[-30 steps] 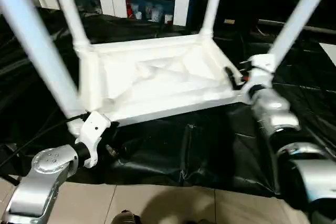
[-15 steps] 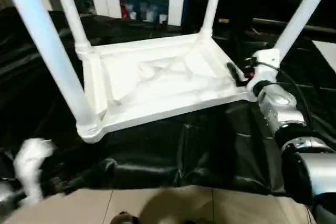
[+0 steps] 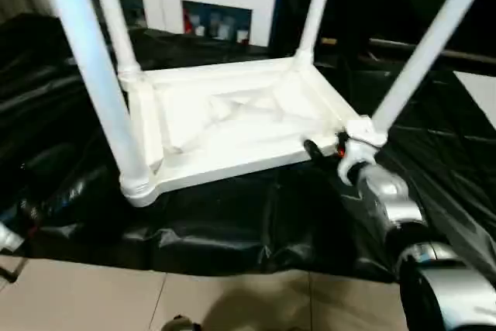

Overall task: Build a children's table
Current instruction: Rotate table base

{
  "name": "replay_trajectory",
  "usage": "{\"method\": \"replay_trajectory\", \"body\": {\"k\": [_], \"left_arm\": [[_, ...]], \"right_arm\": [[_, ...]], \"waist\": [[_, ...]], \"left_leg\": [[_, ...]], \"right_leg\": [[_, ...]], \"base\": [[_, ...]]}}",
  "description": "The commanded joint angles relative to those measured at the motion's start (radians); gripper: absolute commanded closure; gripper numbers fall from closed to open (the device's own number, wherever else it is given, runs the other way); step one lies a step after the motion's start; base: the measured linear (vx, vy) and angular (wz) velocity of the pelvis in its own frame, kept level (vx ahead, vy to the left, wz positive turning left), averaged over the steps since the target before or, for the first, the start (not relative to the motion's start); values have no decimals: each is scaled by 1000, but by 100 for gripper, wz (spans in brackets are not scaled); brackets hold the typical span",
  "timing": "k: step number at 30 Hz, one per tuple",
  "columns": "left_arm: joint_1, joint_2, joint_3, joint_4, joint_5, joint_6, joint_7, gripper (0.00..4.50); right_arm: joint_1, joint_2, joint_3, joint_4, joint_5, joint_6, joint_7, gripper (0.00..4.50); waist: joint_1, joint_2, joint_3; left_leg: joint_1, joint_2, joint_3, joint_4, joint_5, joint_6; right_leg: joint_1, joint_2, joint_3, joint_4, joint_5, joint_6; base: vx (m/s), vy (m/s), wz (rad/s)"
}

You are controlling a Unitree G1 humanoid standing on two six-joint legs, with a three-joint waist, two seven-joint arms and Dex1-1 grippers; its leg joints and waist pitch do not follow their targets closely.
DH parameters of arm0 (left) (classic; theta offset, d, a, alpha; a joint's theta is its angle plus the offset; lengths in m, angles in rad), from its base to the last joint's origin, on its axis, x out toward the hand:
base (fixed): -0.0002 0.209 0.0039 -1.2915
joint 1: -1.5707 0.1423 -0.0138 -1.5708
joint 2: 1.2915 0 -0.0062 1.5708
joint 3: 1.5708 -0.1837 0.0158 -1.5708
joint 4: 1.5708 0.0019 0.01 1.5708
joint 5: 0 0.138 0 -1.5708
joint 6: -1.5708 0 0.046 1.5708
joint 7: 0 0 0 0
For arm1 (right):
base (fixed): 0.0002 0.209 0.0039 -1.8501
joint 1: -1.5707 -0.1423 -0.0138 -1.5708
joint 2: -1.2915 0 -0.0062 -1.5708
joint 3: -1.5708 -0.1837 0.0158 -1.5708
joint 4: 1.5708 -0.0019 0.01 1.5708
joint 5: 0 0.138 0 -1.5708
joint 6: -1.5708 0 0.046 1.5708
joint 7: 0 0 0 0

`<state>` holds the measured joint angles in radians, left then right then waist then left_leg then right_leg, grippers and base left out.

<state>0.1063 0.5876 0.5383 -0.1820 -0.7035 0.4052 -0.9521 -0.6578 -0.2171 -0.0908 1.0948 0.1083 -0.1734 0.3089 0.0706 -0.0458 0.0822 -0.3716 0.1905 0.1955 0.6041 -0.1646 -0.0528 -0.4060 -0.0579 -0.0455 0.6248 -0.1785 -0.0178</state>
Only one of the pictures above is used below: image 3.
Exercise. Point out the white plastic stool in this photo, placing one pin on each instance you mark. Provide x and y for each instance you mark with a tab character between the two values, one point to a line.
232	133

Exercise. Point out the white plastic table leg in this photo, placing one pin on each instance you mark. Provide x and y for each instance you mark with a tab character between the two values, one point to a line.
426	48
104	94
116	25
315	9

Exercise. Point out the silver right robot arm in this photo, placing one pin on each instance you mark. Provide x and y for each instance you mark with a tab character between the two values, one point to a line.
399	207

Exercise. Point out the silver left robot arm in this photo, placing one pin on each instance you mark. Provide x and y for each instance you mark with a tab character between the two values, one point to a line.
7	238

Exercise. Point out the small yellow label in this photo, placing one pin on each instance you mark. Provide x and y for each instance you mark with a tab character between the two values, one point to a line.
328	41

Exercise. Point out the black glossy mat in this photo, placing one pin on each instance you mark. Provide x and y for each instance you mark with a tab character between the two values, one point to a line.
232	222

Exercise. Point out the black horizontal bar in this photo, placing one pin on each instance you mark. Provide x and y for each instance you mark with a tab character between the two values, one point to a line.
426	49

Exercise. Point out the dark rounded robot body part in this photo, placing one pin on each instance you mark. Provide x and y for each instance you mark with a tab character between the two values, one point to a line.
182	325

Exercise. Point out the black metal table leg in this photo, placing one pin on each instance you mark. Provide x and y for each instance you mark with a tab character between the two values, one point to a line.
9	276

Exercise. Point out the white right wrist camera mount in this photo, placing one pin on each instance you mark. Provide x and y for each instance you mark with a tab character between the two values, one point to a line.
360	129

